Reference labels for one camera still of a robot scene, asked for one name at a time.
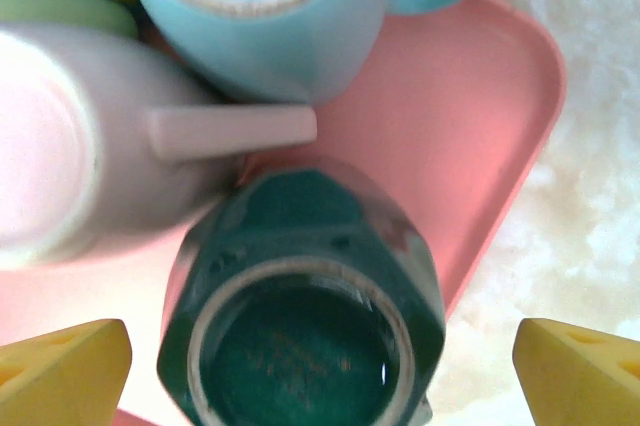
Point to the light green mug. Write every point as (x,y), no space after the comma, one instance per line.
(50,6)

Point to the pink plastic tray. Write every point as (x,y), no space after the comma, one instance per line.
(450,121)

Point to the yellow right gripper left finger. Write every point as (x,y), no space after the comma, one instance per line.
(60,381)

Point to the light blue mug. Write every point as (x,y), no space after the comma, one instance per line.
(250,36)

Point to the pale pink mug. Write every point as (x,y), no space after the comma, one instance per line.
(45,146)

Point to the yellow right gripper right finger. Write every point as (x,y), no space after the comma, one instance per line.
(580,381)

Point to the dark green mug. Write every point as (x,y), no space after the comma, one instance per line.
(300,361)

